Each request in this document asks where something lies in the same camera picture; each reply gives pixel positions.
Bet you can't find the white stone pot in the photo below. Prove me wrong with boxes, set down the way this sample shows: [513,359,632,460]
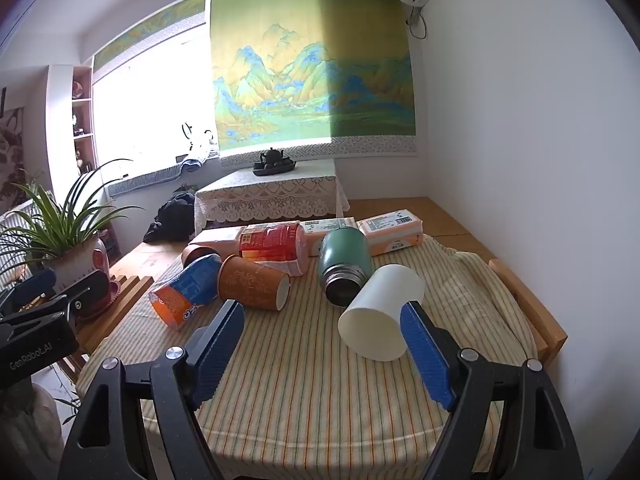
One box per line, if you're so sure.
[0,382,66,480]

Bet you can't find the white wall shelf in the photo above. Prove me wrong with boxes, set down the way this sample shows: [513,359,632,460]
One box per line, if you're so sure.
[46,64,98,196]

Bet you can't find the dark tea tray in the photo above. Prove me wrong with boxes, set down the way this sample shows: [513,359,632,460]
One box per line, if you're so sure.
[252,157,297,177]

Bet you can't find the black bag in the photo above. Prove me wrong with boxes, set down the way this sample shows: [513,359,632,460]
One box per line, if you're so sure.
[143,192,196,244]

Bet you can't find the orange patterned paper cup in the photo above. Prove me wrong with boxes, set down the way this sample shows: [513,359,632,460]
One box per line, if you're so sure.
[216,254,292,312]

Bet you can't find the red printed pink cup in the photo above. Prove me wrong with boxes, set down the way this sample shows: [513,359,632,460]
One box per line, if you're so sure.
[238,224,307,278]

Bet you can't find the narrow landscape roller blind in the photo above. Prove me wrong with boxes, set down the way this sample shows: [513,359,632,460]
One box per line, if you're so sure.
[92,0,208,68]

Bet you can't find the blue patterned sill cushion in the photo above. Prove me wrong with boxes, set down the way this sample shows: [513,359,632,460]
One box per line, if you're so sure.
[107,150,221,198]

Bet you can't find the wooden platform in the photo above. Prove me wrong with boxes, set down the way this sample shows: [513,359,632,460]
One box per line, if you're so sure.
[107,197,498,281]

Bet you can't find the lace-covered low table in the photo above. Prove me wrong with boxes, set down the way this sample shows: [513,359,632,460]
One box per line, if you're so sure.
[194,160,351,236]

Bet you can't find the blue and orange paper cup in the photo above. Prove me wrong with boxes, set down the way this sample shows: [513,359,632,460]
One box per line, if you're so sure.
[148,253,223,332]

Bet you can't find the air conditioner cable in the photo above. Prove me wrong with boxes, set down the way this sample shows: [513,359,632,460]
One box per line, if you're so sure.
[406,5,429,40]

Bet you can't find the white cup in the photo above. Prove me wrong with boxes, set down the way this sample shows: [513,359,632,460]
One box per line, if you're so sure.
[337,263,426,362]

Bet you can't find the long pink tissue pack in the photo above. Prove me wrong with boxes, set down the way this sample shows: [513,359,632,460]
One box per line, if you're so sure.
[189,226,251,256]

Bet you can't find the wooden table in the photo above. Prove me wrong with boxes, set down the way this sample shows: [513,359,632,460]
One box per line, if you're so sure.
[487,258,568,376]

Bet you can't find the striped tablecloth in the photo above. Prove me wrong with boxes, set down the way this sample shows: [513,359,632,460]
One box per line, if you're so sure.
[75,235,538,461]

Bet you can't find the white and red flower pot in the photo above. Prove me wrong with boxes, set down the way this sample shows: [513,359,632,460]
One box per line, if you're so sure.
[42,235,121,317]

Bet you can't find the white kettle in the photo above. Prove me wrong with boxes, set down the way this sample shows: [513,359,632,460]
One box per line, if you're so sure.
[181,121,219,153]

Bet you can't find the green thermos cup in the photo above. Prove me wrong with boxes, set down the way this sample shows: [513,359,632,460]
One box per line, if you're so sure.
[318,226,372,307]

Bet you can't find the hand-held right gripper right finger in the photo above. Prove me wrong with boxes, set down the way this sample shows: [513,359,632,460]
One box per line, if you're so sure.
[400,301,586,480]

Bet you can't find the orange tissue pack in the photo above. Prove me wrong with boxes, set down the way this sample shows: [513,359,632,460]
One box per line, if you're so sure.
[356,208,425,256]

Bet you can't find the wooden slat trivet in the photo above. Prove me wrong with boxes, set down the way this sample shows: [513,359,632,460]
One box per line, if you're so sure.
[80,272,153,353]

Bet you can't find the landscape painting roller blind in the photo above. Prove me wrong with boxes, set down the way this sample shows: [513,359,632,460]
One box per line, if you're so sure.
[209,0,418,168]

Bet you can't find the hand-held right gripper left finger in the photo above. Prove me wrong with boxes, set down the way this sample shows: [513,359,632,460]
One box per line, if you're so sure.
[57,299,247,480]

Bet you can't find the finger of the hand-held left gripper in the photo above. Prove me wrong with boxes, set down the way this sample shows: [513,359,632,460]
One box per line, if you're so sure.
[54,270,111,319]
[0,267,57,311]

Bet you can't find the brown cup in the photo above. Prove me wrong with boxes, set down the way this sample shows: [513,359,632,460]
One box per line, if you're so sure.
[181,244,217,270]

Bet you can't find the floral wall poster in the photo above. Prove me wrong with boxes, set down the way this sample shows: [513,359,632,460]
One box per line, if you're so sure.
[0,87,26,196]

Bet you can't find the white label tissue pack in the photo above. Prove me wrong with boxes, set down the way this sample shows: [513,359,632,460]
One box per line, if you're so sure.
[299,217,358,257]

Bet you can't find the green potted plant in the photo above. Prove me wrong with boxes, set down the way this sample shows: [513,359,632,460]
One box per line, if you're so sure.
[0,159,146,271]

